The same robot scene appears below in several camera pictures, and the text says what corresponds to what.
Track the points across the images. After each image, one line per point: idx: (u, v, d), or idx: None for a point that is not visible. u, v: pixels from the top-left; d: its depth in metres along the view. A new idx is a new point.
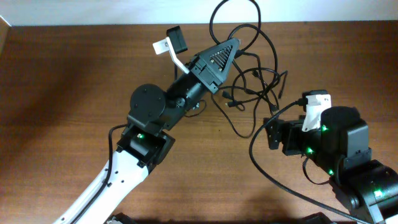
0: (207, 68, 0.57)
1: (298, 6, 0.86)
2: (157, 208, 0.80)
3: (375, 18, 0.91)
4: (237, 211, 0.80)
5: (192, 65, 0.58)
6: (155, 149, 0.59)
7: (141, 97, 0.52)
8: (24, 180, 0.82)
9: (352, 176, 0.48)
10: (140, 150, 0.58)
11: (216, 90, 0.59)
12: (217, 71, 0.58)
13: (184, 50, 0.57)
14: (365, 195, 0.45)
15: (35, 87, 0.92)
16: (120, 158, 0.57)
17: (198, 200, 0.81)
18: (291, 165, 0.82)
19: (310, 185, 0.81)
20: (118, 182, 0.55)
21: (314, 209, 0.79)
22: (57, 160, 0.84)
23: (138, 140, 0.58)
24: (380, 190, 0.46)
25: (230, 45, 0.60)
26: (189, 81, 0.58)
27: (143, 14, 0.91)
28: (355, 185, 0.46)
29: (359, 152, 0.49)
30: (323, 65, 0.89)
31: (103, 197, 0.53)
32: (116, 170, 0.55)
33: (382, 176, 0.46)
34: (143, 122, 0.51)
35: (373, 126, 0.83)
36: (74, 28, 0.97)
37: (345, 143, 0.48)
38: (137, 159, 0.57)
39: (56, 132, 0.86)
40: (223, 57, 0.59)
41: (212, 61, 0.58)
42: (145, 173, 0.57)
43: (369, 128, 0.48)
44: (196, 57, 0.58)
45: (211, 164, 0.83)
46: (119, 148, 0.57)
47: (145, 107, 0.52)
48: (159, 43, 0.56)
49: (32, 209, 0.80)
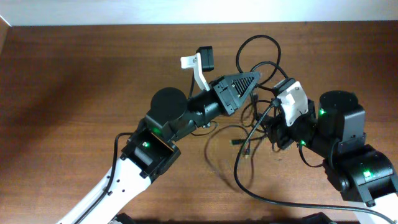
0: (227, 91, 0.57)
1: (298, 5, 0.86)
2: (158, 210, 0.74)
3: (373, 18, 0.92)
4: (244, 210, 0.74)
5: (215, 83, 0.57)
6: (161, 159, 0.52)
7: (161, 100, 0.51)
8: (18, 183, 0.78)
9: (347, 158, 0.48)
10: (145, 158, 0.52)
11: (231, 113, 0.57)
12: (236, 98, 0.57)
13: (211, 69, 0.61)
14: (354, 175, 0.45)
15: (32, 87, 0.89)
16: (124, 167, 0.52)
17: (203, 201, 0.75)
18: (298, 164, 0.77)
19: (318, 185, 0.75)
20: (120, 191, 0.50)
21: (325, 210, 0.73)
22: (51, 162, 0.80)
23: (143, 149, 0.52)
24: (369, 171, 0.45)
25: (252, 76, 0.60)
26: (208, 99, 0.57)
27: (142, 14, 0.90)
28: (349, 165, 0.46)
29: (354, 136, 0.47)
30: (324, 63, 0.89)
31: (103, 206, 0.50)
32: (118, 179, 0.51)
33: (370, 158, 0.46)
34: (161, 122, 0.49)
35: (377, 124, 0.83)
36: (73, 28, 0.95)
37: (341, 127, 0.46)
38: (140, 169, 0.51)
39: (53, 131, 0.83)
40: (244, 86, 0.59)
41: (233, 86, 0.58)
42: (147, 183, 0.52)
43: (365, 113, 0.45)
44: (220, 78, 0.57)
45: (213, 163, 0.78)
46: (123, 155, 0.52)
47: (165, 109, 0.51)
48: (187, 58, 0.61)
49: (25, 212, 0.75)
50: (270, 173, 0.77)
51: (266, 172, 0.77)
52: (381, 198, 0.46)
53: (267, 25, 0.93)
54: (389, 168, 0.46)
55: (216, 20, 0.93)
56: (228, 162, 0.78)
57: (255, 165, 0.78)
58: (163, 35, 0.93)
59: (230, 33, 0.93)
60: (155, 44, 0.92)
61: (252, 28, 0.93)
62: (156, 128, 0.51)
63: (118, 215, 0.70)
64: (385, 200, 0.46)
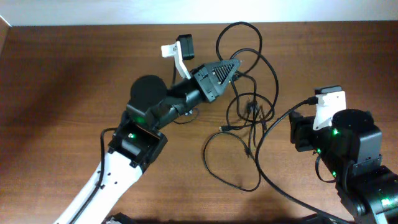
0: (208, 78, 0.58)
1: (298, 6, 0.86)
2: (158, 210, 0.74)
3: (373, 18, 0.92)
4: (244, 209, 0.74)
5: (196, 71, 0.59)
6: (148, 148, 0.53)
7: (138, 88, 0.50)
8: (18, 183, 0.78)
9: (363, 182, 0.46)
10: (132, 150, 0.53)
11: (212, 100, 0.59)
12: (216, 84, 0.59)
13: (191, 57, 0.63)
14: (371, 201, 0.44)
15: (32, 87, 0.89)
16: (114, 160, 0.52)
17: (203, 201, 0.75)
18: (298, 165, 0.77)
19: (319, 185, 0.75)
20: (112, 184, 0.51)
21: (325, 209, 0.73)
22: (51, 162, 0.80)
23: (129, 140, 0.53)
24: (387, 199, 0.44)
25: (232, 63, 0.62)
26: (189, 87, 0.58)
27: (142, 14, 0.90)
28: (366, 189, 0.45)
29: (369, 158, 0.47)
30: (325, 63, 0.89)
31: (97, 201, 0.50)
32: (109, 172, 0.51)
33: (388, 183, 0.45)
34: (142, 110, 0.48)
35: (377, 124, 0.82)
36: (73, 28, 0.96)
37: (356, 149, 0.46)
38: (129, 160, 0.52)
39: (53, 131, 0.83)
40: (224, 73, 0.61)
41: (214, 73, 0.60)
42: (138, 173, 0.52)
43: (382, 135, 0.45)
44: (200, 66, 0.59)
45: (213, 163, 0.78)
46: (110, 149, 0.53)
47: (145, 98, 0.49)
48: (168, 47, 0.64)
49: (25, 213, 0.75)
50: (270, 173, 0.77)
51: (266, 172, 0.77)
52: None
53: (267, 25, 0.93)
54: None
55: (216, 20, 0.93)
56: (228, 162, 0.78)
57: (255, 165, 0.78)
58: (163, 35, 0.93)
59: (230, 33, 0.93)
60: (155, 44, 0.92)
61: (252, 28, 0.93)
62: (139, 118, 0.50)
63: (117, 215, 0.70)
64: None
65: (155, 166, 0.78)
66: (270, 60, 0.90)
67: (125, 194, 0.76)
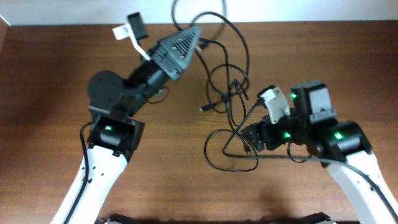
0: (167, 56, 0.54)
1: (298, 7, 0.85)
2: (158, 209, 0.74)
3: (373, 18, 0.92)
4: (244, 209, 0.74)
5: (156, 48, 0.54)
6: (127, 135, 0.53)
7: (96, 84, 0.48)
8: (18, 183, 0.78)
9: (322, 126, 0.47)
10: (112, 140, 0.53)
11: (177, 78, 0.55)
12: (178, 60, 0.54)
13: (145, 37, 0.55)
14: (326, 136, 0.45)
15: (32, 86, 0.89)
16: (96, 154, 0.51)
17: (202, 201, 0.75)
18: (298, 164, 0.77)
19: (319, 185, 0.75)
20: (99, 176, 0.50)
21: (325, 209, 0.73)
22: (51, 162, 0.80)
23: (107, 132, 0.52)
24: (340, 134, 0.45)
25: (193, 32, 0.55)
26: (150, 68, 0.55)
27: (143, 14, 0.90)
28: (323, 132, 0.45)
29: (323, 109, 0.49)
30: (324, 63, 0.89)
31: (88, 196, 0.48)
32: (94, 165, 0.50)
33: (342, 125, 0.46)
34: (104, 108, 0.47)
35: (377, 124, 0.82)
36: (73, 28, 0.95)
37: (308, 101, 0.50)
38: (110, 150, 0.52)
39: (53, 130, 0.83)
40: (186, 45, 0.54)
41: (174, 48, 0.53)
42: (123, 162, 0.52)
43: (326, 88, 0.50)
44: (157, 44, 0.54)
45: (212, 163, 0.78)
46: (90, 144, 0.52)
47: (104, 94, 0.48)
48: (120, 28, 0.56)
49: (25, 212, 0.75)
50: (270, 173, 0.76)
51: (266, 172, 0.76)
52: (353, 159, 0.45)
53: (267, 25, 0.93)
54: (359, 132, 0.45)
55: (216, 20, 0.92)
56: (228, 162, 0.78)
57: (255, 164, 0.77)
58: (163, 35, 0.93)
59: (230, 32, 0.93)
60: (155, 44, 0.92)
61: (253, 28, 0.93)
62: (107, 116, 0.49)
63: (112, 216, 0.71)
64: (357, 158, 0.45)
65: (155, 166, 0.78)
66: (270, 60, 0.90)
67: (125, 194, 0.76)
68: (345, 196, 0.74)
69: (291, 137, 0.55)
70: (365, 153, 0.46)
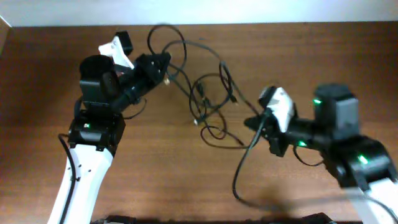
0: (146, 67, 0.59)
1: (296, 6, 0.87)
2: (157, 210, 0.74)
3: (373, 19, 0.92)
4: (244, 210, 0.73)
5: (137, 60, 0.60)
6: (107, 129, 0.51)
7: (89, 63, 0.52)
8: (18, 183, 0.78)
9: (346, 145, 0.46)
10: (92, 137, 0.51)
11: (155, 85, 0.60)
12: (157, 73, 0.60)
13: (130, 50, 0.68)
14: (350, 161, 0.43)
15: (32, 87, 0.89)
16: (80, 152, 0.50)
17: (202, 201, 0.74)
18: (298, 164, 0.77)
19: (319, 185, 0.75)
20: (87, 173, 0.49)
21: (326, 210, 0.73)
22: (50, 161, 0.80)
23: (86, 129, 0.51)
24: (364, 157, 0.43)
25: (165, 56, 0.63)
26: (134, 78, 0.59)
27: (143, 14, 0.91)
28: (343, 152, 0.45)
29: (349, 124, 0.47)
30: (324, 63, 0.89)
31: (79, 194, 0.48)
32: (79, 164, 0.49)
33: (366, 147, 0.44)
34: (94, 78, 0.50)
35: (378, 124, 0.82)
36: (73, 28, 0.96)
37: (334, 113, 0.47)
38: (93, 147, 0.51)
39: (52, 130, 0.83)
40: (160, 64, 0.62)
41: (153, 63, 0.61)
42: (107, 156, 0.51)
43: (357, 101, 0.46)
44: (138, 58, 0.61)
45: (212, 163, 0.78)
46: (72, 144, 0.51)
47: (94, 65, 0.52)
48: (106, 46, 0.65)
49: (24, 213, 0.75)
50: (270, 173, 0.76)
51: (266, 172, 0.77)
52: (379, 185, 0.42)
53: (266, 25, 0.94)
54: (384, 157, 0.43)
55: (216, 20, 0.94)
56: (227, 162, 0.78)
57: (255, 165, 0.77)
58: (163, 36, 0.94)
59: (230, 33, 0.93)
60: (155, 45, 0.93)
61: (252, 28, 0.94)
62: (93, 88, 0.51)
63: (109, 217, 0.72)
64: (381, 187, 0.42)
65: (154, 167, 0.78)
66: (270, 60, 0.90)
67: (125, 194, 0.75)
68: (344, 196, 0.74)
69: (306, 145, 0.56)
70: (390, 182, 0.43)
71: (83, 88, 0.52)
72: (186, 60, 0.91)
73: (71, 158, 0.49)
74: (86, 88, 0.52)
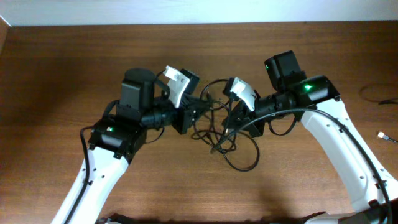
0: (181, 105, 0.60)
1: (296, 5, 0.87)
2: (158, 210, 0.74)
3: (372, 19, 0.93)
4: (245, 210, 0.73)
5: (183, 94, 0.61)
6: (129, 136, 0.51)
7: (138, 71, 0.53)
8: (18, 183, 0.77)
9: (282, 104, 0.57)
10: (114, 142, 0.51)
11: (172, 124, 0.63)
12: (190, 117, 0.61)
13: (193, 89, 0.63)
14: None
15: (33, 86, 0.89)
16: (97, 155, 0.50)
17: (202, 201, 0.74)
18: (298, 164, 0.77)
19: (319, 184, 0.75)
20: (101, 178, 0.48)
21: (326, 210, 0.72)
22: (50, 160, 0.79)
23: (108, 133, 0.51)
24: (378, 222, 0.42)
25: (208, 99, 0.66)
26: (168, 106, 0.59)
27: (143, 14, 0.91)
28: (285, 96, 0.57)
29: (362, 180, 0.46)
30: (325, 63, 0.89)
31: (89, 198, 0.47)
32: (94, 168, 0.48)
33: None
34: (137, 84, 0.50)
35: (380, 123, 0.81)
36: (74, 28, 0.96)
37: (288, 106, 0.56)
38: (112, 152, 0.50)
39: (53, 130, 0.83)
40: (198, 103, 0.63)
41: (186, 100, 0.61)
42: (124, 163, 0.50)
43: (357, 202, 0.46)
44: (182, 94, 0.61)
45: (212, 163, 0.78)
46: (91, 145, 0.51)
47: (142, 73, 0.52)
48: (175, 73, 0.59)
49: (24, 213, 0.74)
50: (270, 173, 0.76)
51: (266, 172, 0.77)
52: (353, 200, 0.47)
53: (267, 25, 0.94)
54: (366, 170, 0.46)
55: (215, 20, 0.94)
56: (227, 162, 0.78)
57: (255, 164, 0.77)
58: (163, 35, 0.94)
59: (231, 33, 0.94)
60: (155, 44, 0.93)
61: (253, 27, 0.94)
62: (132, 93, 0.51)
63: (113, 216, 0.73)
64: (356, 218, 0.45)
65: (155, 166, 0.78)
66: None
67: (125, 194, 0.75)
68: (344, 196, 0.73)
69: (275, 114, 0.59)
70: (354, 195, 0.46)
71: (121, 89, 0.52)
72: (186, 60, 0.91)
73: (87, 160, 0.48)
74: (125, 90, 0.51)
